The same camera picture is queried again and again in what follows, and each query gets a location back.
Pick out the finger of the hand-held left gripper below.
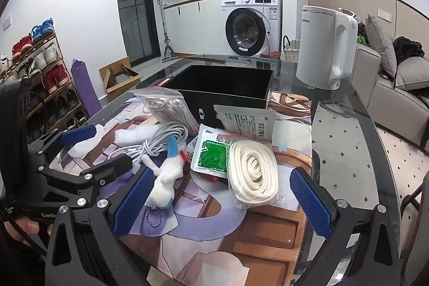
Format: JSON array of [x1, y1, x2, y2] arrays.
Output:
[[28, 124, 97, 166], [36, 154, 135, 207]]

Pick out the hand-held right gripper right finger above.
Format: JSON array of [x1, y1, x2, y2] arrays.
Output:
[[290, 168, 404, 286]]

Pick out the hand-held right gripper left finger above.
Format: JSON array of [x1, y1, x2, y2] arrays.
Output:
[[45, 167, 156, 286]]

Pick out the white fluffy plush toy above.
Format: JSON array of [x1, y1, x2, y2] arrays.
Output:
[[67, 123, 161, 157]]

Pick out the white plush toy blue patch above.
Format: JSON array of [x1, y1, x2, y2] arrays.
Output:
[[141, 135, 188, 229]]

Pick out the white cable bundle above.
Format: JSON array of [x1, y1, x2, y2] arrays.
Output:
[[125, 123, 190, 169]]

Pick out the white rope coil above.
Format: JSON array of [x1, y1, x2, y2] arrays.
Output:
[[226, 139, 285, 211]]

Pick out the zip bag of white laces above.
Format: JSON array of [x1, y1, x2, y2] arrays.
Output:
[[129, 87, 200, 136]]

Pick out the green medicine packet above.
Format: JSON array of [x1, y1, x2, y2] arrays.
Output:
[[213, 104, 277, 142], [190, 124, 235, 179]]

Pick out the black cardboard box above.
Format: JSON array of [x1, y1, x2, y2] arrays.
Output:
[[160, 64, 275, 131]]

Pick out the person's left hand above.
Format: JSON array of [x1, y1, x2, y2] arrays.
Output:
[[5, 217, 54, 244]]

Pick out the wooden shoe rack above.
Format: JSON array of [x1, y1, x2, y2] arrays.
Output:
[[0, 18, 89, 142]]

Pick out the shoe rack with shoes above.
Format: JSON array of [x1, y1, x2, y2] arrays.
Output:
[[0, 18, 88, 139]]

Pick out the printed table mat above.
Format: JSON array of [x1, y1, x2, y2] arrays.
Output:
[[57, 90, 314, 286]]

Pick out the brown cardboard box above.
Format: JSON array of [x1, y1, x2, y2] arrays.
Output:
[[99, 56, 144, 102]]

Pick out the red and white packet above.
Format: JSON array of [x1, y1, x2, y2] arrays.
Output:
[[199, 170, 230, 184]]

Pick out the grey chair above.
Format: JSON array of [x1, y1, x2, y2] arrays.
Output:
[[400, 169, 429, 286]]

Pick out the flat mop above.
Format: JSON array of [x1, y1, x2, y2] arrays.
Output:
[[157, 0, 175, 63]]

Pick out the grey sofa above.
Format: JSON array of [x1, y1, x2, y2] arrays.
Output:
[[349, 41, 429, 153]]

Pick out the dark glass door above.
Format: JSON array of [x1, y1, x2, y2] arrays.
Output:
[[116, 0, 161, 67]]

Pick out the wicker basket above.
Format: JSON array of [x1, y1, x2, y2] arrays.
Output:
[[282, 35, 302, 63]]

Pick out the white lower cabinets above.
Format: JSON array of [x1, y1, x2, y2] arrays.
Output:
[[161, 0, 223, 55]]

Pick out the white electric kettle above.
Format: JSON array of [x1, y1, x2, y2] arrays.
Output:
[[295, 5, 358, 90]]

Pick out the grey seat cushion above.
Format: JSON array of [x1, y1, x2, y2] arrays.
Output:
[[394, 56, 429, 91]]

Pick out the grey pillow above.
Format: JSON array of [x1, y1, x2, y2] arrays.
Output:
[[365, 14, 398, 79]]

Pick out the dark clothing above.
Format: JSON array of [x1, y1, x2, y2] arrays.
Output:
[[392, 36, 426, 67]]

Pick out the white washing machine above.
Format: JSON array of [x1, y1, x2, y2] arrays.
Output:
[[220, 0, 283, 57]]

